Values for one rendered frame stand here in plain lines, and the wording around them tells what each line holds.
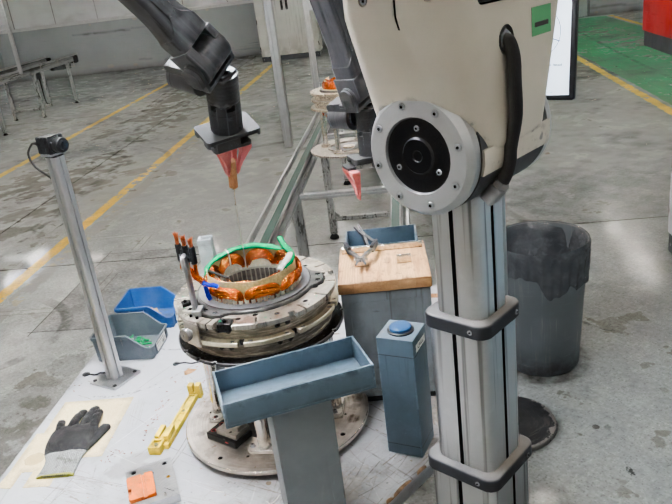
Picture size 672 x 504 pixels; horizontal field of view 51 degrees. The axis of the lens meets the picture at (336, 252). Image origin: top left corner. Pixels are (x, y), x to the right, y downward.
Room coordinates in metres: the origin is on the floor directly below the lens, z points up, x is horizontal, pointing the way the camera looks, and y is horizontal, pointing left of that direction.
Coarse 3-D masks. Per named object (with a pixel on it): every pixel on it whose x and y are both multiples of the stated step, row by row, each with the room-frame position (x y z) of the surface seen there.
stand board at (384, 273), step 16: (352, 256) 1.45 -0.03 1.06; (368, 256) 1.44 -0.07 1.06; (384, 256) 1.43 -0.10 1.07; (416, 256) 1.40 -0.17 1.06; (352, 272) 1.36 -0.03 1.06; (368, 272) 1.35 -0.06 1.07; (384, 272) 1.34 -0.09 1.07; (400, 272) 1.33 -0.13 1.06; (416, 272) 1.32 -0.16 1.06; (352, 288) 1.31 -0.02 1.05; (368, 288) 1.31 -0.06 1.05; (384, 288) 1.30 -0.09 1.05; (400, 288) 1.30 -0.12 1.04
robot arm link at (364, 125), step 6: (366, 108) 1.54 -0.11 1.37; (372, 108) 1.54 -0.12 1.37; (348, 114) 1.57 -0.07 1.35; (354, 114) 1.58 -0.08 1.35; (360, 114) 1.54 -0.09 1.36; (366, 114) 1.53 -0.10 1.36; (372, 114) 1.53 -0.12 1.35; (354, 120) 1.58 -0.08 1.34; (360, 120) 1.54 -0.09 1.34; (366, 120) 1.53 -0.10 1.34; (372, 120) 1.53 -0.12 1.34; (360, 126) 1.54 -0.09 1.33; (366, 126) 1.53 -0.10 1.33; (372, 126) 1.53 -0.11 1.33; (366, 132) 1.53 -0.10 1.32
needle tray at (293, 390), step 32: (288, 352) 1.06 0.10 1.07; (320, 352) 1.07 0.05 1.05; (352, 352) 1.09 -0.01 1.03; (224, 384) 1.03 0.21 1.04; (256, 384) 1.04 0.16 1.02; (288, 384) 1.03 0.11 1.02; (320, 384) 0.97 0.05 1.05; (352, 384) 0.98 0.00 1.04; (224, 416) 0.93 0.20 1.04; (256, 416) 0.94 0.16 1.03; (288, 416) 0.97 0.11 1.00; (320, 416) 0.98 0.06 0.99; (288, 448) 0.96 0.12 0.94; (320, 448) 0.98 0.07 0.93; (288, 480) 0.96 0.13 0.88; (320, 480) 0.97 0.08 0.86
